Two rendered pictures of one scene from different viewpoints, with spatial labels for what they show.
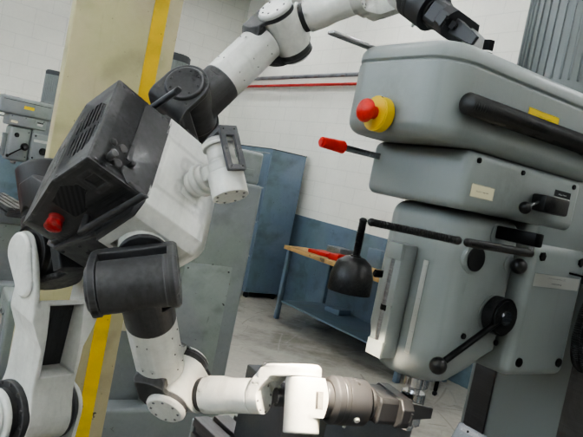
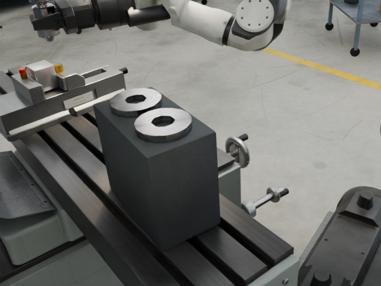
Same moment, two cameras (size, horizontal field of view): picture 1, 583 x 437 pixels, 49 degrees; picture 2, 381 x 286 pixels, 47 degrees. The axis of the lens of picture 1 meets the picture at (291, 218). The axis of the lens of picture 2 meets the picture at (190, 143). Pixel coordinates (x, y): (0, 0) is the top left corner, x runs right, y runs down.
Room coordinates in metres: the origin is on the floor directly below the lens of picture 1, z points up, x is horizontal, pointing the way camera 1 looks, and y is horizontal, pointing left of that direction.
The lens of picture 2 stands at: (2.17, 0.00, 1.48)
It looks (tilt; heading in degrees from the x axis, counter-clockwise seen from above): 32 degrees down; 181
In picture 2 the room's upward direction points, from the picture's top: 5 degrees counter-clockwise
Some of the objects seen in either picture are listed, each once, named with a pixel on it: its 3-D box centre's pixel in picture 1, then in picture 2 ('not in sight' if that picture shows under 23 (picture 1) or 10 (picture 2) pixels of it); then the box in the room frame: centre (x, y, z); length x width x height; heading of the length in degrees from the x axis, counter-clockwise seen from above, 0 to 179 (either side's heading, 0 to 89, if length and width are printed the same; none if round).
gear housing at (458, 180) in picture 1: (474, 186); not in sight; (1.25, -0.33, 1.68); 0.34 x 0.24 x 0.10; 125
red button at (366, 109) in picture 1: (368, 111); not in sight; (1.08, -0.09, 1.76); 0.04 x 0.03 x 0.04; 35
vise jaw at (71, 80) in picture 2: not in sight; (63, 75); (1.07, -0.33, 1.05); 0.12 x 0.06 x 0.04; 38
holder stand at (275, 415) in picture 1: (280, 414); (155, 160); (1.53, -0.07, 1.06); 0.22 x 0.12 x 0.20; 30
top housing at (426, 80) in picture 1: (478, 117); not in sight; (1.23, -0.31, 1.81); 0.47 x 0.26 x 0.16; 125
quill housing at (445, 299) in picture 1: (437, 290); not in sight; (1.23, -0.30, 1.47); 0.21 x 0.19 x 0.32; 35
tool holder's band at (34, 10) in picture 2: (413, 394); (42, 8); (1.22, -0.30, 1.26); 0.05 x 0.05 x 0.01
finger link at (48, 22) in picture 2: not in sight; (47, 22); (1.25, -0.29, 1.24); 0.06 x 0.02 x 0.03; 112
